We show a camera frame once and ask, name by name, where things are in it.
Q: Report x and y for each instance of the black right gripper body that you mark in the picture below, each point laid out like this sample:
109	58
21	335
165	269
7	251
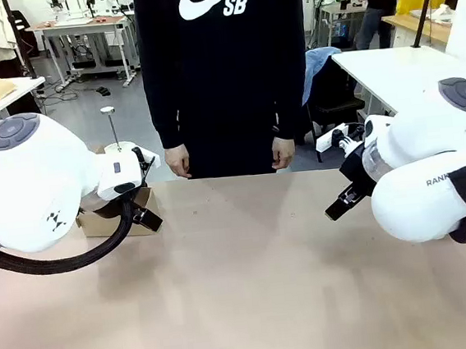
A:
356	168

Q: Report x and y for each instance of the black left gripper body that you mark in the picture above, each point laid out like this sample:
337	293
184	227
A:
145	175

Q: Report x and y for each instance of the brown cardboard cup carrier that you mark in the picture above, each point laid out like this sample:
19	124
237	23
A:
98	228

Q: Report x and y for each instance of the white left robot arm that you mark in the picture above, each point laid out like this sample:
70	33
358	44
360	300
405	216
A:
35	181

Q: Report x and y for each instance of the person's black-sleeved right forearm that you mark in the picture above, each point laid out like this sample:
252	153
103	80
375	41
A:
164	107

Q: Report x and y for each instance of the person's black-sleeved left forearm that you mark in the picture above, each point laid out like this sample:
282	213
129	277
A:
287	95

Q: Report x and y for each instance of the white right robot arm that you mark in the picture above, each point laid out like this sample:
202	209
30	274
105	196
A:
421	156

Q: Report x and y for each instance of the person's right hand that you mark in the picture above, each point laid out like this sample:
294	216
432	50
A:
177	163

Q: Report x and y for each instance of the person's left hand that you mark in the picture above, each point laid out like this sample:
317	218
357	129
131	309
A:
284	153

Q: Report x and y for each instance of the black chair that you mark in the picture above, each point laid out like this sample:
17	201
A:
335	98

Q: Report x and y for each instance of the thin rod with white disc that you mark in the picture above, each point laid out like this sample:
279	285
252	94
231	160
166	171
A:
108	110

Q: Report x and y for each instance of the white side table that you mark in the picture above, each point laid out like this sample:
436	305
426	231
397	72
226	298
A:
396	72

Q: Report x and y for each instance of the blue cloth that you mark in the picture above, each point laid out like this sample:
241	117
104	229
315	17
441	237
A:
314	67

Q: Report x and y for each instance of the person in black clothing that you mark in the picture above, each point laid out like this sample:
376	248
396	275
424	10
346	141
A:
224	80

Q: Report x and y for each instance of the wooden top table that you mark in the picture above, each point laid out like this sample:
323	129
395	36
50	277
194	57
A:
408	23

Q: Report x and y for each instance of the grey background workbench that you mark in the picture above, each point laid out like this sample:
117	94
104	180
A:
83	32

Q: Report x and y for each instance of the small grey background table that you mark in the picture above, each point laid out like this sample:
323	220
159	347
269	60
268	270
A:
341	11

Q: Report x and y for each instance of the black stand pole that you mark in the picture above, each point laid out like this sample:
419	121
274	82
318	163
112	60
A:
425	3

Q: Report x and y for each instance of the black tripod pole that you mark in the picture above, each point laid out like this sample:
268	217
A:
19	38

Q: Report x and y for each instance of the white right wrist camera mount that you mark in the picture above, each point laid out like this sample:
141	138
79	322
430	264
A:
331	140

